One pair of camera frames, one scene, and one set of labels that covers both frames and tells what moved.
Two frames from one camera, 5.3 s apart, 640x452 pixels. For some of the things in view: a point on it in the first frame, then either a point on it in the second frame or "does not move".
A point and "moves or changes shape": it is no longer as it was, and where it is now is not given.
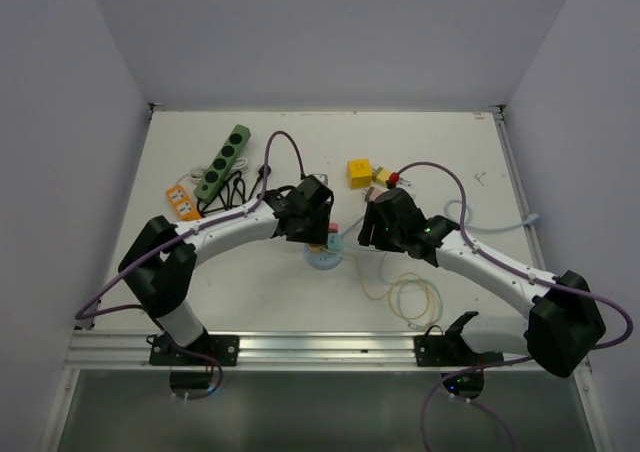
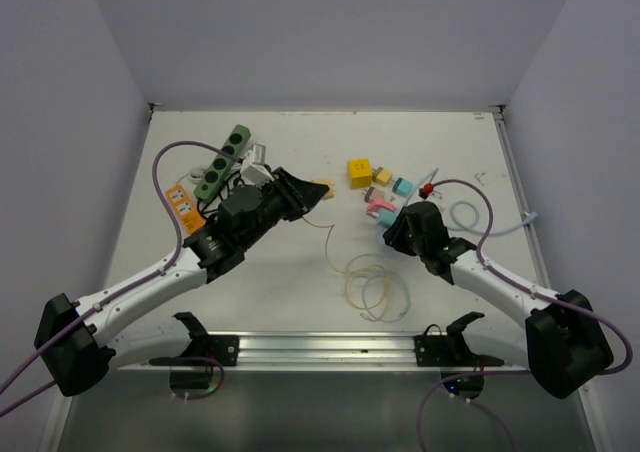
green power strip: x=223 y=163 does not move
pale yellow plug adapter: x=380 y=175 does not move
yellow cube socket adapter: x=360 y=173 does not move
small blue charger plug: x=334 y=241 moves or changes shape
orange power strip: x=184 y=207 does not move
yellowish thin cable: x=389 y=289 -> x=330 y=227
